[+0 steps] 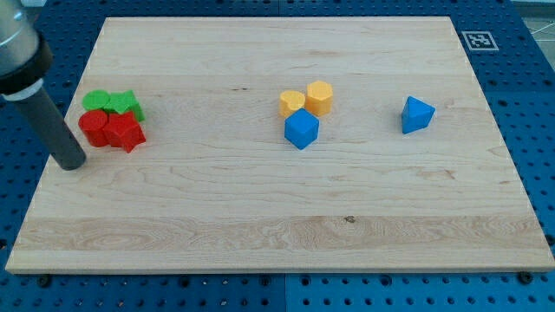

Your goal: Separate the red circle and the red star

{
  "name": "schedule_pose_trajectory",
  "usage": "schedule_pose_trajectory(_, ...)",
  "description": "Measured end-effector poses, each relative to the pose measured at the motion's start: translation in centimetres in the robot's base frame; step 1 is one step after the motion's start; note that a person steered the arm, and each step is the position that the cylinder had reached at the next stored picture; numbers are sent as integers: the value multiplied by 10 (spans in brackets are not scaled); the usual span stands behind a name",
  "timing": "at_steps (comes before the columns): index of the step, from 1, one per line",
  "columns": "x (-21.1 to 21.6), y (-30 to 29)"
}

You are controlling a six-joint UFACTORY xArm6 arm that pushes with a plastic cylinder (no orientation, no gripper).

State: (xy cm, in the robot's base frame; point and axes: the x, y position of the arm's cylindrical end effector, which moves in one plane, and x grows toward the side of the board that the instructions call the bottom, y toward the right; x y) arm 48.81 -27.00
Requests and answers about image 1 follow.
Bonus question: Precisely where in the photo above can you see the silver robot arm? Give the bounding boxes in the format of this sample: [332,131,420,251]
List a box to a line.
[1,0,53,94]

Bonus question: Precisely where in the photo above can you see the red star block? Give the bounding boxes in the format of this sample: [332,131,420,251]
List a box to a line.
[103,111,147,153]

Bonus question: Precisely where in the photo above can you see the green star block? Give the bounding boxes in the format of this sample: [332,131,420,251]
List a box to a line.
[103,90,145,121]

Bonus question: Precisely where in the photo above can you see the red circle block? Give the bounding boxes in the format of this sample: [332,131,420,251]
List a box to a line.
[78,109,108,147]

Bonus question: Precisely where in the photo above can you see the green circle block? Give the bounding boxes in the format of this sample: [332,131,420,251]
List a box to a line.
[82,89,110,111]

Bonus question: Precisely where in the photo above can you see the wooden board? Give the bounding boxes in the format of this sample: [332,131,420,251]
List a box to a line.
[6,16,554,275]

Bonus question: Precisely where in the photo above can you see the blue cube block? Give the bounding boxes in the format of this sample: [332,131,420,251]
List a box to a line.
[284,108,320,150]

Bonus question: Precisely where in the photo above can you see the yellow heart block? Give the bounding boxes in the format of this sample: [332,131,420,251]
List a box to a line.
[279,90,305,118]

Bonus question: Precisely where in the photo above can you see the yellow hexagon block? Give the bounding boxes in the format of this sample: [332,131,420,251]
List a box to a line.
[305,81,333,116]

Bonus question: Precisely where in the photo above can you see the blue triangle block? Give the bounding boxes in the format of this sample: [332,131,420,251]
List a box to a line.
[401,96,435,134]

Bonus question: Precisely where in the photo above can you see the white fiducial marker tag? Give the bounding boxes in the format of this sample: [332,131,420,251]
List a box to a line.
[461,31,499,51]

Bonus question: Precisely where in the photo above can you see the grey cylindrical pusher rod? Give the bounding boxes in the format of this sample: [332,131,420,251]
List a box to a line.
[2,79,87,171]

